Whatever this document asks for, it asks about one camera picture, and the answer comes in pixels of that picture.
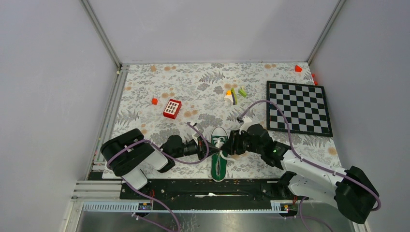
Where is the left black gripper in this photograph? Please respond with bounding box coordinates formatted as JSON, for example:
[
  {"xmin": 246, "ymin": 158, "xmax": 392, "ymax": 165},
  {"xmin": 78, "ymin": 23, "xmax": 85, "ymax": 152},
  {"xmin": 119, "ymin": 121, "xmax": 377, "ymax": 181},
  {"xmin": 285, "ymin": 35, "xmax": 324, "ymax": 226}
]
[{"xmin": 172, "ymin": 134, "xmax": 220, "ymax": 161}]

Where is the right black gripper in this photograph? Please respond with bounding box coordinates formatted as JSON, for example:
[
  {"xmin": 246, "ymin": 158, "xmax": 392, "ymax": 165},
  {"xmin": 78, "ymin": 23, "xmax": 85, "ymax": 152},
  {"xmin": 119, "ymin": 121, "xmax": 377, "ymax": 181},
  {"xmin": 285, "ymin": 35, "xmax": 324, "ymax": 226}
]
[{"xmin": 220, "ymin": 128, "xmax": 264, "ymax": 156}]

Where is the white shoelace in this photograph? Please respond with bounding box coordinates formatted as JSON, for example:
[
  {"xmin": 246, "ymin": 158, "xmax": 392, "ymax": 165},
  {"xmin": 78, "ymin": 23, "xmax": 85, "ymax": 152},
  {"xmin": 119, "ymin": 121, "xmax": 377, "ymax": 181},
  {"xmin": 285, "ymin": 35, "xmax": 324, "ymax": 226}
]
[{"xmin": 211, "ymin": 135, "xmax": 240, "ymax": 162}]

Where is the green white sneaker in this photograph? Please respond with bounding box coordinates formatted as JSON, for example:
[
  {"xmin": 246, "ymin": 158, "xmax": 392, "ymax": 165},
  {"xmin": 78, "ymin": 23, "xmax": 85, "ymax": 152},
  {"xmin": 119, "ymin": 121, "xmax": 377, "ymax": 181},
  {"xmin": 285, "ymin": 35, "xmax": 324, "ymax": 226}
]
[{"xmin": 210, "ymin": 127, "xmax": 228, "ymax": 182}]

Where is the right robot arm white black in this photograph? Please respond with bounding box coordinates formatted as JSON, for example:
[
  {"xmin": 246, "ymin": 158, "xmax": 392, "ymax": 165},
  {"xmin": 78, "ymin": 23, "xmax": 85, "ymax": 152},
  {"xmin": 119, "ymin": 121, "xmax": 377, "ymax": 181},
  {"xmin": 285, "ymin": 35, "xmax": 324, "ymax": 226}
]
[{"xmin": 221, "ymin": 124, "xmax": 379, "ymax": 224}]

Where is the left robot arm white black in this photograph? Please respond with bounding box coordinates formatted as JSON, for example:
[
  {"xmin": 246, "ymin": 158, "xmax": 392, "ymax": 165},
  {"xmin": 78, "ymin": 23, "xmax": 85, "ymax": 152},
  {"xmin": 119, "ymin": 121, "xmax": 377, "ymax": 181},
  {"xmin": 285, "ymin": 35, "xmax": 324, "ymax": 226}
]
[{"xmin": 100, "ymin": 129, "xmax": 220, "ymax": 199}]

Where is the red white brick block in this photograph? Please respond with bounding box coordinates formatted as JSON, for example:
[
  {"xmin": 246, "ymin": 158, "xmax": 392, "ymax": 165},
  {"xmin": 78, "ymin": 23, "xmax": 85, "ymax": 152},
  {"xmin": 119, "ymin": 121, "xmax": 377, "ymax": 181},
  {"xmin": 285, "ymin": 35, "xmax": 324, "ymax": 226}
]
[{"xmin": 163, "ymin": 99, "xmax": 182, "ymax": 119}]

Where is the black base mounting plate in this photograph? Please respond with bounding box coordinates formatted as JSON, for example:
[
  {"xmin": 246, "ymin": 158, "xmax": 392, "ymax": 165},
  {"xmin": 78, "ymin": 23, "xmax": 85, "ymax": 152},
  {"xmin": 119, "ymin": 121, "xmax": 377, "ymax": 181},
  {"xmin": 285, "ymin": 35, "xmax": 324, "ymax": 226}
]
[{"xmin": 119, "ymin": 179, "xmax": 302, "ymax": 210}]

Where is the lime green block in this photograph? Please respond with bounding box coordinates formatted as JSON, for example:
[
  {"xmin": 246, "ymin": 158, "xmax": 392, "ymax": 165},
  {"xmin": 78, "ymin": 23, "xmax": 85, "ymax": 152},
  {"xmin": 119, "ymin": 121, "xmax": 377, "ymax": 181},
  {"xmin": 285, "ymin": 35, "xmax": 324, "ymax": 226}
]
[{"xmin": 238, "ymin": 87, "xmax": 248, "ymax": 98}]

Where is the floral patterned table mat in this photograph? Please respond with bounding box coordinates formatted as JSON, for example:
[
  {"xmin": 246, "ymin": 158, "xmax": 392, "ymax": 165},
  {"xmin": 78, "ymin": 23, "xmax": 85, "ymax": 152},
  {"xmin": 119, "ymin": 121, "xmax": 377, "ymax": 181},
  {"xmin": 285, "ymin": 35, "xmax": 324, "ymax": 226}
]
[{"xmin": 111, "ymin": 62, "xmax": 342, "ymax": 179}]

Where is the small red cube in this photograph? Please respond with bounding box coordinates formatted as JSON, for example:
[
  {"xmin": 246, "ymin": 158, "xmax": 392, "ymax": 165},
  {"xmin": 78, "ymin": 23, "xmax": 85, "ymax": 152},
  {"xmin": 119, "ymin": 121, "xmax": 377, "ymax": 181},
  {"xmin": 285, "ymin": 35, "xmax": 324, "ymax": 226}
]
[{"xmin": 151, "ymin": 98, "xmax": 158, "ymax": 105}]

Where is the black white checkerboard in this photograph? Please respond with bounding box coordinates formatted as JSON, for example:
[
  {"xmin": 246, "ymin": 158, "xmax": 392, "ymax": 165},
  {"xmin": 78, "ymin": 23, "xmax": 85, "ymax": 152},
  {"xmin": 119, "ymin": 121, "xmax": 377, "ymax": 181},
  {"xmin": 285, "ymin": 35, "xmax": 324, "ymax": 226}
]
[{"xmin": 266, "ymin": 81, "xmax": 333, "ymax": 137}]

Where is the red block far corner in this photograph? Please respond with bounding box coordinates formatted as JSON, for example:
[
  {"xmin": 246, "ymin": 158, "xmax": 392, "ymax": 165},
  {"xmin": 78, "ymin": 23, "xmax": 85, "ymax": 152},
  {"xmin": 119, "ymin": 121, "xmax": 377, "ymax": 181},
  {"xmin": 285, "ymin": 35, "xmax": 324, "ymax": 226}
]
[{"xmin": 294, "ymin": 65, "xmax": 303, "ymax": 73}]

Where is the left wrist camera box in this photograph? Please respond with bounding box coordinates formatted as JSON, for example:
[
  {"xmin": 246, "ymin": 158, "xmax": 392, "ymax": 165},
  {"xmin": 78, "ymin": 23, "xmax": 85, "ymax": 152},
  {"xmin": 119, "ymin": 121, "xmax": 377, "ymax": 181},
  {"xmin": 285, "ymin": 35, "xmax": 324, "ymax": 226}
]
[{"xmin": 189, "ymin": 122, "xmax": 204, "ymax": 143}]

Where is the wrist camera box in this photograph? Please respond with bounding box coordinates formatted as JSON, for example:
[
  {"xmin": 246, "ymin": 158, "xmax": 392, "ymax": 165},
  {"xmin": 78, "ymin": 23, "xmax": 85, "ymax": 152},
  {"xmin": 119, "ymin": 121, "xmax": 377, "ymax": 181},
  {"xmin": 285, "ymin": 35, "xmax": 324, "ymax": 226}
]
[
  {"xmin": 237, "ymin": 116, "xmax": 254, "ymax": 133},
  {"xmin": 189, "ymin": 122, "xmax": 204, "ymax": 143}
]

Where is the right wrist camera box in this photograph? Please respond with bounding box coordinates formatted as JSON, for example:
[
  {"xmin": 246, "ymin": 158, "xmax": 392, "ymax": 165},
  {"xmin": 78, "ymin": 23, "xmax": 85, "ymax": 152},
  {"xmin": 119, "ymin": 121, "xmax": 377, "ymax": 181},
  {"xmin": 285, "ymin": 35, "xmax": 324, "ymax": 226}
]
[{"xmin": 237, "ymin": 116, "xmax": 254, "ymax": 133}]

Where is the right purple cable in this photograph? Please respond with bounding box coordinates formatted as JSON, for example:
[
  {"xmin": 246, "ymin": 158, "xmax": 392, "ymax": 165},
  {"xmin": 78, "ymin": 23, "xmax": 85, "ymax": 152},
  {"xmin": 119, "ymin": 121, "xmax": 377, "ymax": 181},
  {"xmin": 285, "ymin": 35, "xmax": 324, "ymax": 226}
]
[{"xmin": 237, "ymin": 100, "xmax": 382, "ymax": 232}]

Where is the purple cable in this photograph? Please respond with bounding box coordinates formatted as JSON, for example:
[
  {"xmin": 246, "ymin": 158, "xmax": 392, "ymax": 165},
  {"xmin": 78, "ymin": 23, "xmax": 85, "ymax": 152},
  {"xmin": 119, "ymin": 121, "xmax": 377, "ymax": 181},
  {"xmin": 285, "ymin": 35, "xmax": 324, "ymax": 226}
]
[
  {"xmin": 105, "ymin": 121, "xmax": 210, "ymax": 232},
  {"xmin": 237, "ymin": 100, "xmax": 382, "ymax": 232}
]

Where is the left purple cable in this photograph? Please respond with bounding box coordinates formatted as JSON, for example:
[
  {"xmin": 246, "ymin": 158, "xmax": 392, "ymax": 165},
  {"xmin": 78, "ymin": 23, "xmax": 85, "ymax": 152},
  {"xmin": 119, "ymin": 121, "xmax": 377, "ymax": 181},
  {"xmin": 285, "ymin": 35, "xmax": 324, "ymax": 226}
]
[{"xmin": 105, "ymin": 121, "xmax": 210, "ymax": 232}]

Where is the aluminium frame rail front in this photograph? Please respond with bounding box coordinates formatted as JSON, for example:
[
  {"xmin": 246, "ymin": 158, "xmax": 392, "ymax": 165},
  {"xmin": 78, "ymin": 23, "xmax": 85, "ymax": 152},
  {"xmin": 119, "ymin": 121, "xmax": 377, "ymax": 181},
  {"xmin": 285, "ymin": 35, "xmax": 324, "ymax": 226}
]
[{"xmin": 72, "ymin": 179, "xmax": 302, "ymax": 213}]

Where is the left aluminium corner post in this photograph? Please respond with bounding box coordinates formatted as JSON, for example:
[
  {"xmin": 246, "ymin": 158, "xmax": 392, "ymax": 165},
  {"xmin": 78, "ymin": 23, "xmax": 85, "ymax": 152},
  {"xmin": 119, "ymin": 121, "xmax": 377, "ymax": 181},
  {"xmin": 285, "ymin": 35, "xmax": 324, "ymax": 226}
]
[{"xmin": 80, "ymin": 0, "xmax": 122, "ymax": 70}]

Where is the aluminium corner post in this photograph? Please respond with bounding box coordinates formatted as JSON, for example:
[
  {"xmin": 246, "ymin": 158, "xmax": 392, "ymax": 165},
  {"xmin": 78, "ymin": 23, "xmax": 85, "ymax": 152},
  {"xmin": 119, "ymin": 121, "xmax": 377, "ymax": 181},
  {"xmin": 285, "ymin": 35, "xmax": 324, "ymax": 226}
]
[
  {"xmin": 80, "ymin": 0, "xmax": 122, "ymax": 70},
  {"xmin": 306, "ymin": 0, "xmax": 347, "ymax": 65}
]

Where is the right aluminium corner post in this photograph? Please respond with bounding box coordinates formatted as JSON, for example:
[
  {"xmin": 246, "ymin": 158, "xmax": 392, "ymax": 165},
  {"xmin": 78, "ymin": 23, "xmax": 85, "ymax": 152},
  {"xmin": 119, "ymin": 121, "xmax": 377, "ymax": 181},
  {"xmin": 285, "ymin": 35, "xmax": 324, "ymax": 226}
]
[{"xmin": 306, "ymin": 0, "xmax": 347, "ymax": 65}]

